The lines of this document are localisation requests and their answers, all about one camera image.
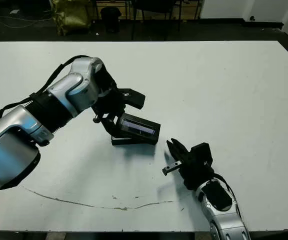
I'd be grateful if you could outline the black mesh office chair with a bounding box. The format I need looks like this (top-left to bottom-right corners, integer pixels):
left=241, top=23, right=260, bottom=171
left=130, top=0, right=182, bottom=41

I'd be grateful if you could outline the black box lid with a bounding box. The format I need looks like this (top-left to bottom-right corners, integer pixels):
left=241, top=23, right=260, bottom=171
left=117, top=112, right=162, bottom=146

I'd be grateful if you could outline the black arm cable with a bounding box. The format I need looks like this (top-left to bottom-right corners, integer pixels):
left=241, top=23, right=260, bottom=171
left=0, top=54, right=90, bottom=120
left=215, top=173, right=240, bottom=208

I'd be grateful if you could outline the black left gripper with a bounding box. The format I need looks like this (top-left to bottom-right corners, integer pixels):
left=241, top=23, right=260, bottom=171
left=91, top=86, right=128, bottom=140

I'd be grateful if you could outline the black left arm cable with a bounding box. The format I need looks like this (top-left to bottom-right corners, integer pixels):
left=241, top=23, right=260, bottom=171
left=0, top=54, right=90, bottom=120

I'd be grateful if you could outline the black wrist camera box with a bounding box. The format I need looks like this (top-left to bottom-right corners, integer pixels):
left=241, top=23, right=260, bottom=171
left=190, top=142, right=214, bottom=169
left=118, top=87, right=146, bottom=110

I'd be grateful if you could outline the yellow-green bag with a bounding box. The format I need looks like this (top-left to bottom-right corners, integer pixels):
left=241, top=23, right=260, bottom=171
left=50, top=0, right=91, bottom=36

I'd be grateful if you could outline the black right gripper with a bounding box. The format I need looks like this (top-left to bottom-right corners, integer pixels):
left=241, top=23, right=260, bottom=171
left=161, top=137, right=216, bottom=191

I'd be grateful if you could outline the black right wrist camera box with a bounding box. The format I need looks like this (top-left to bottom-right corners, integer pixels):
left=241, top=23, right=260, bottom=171
left=190, top=142, right=214, bottom=169

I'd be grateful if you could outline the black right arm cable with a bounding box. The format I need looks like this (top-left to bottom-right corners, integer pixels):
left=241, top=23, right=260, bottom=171
left=215, top=173, right=240, bottom=208

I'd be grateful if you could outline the black trash bin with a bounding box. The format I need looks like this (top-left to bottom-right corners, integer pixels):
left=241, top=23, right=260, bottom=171
left=100, top=6, right=122, bottom=34

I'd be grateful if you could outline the black box base white inlay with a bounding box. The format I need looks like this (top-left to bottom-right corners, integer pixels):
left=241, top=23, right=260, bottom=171
left=111, top=135, right=157, bottom=147

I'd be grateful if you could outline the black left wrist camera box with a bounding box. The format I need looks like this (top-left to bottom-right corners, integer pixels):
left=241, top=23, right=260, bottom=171
left=118, top=87, right=146, bottom=110

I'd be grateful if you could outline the thin white floor cable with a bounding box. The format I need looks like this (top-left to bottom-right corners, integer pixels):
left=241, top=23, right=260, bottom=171
left=0, top=14, right=50, bottom=29

